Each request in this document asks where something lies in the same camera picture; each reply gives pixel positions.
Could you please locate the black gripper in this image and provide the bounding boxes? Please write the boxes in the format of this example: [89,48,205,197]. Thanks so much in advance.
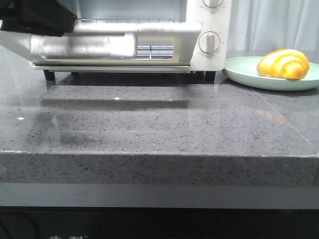
[0,0,77,37]

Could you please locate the glass oven door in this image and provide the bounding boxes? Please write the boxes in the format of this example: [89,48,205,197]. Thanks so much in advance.
[0,22,201,66]

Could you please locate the golden croissant bread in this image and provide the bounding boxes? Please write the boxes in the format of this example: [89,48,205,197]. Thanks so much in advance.
[257,49,310,80]

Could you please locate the white toaster oven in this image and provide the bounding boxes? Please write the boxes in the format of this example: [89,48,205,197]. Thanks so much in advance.
[30,0,232,81]

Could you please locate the grey oven timer knob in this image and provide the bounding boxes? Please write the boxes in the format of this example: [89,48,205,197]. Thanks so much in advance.
[198,31,220,54]

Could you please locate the upper oven knob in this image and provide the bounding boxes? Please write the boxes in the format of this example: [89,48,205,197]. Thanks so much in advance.
[202,0,223,8]

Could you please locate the pale green plate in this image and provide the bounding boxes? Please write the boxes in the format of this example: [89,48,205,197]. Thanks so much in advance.
[223,56,319,91]

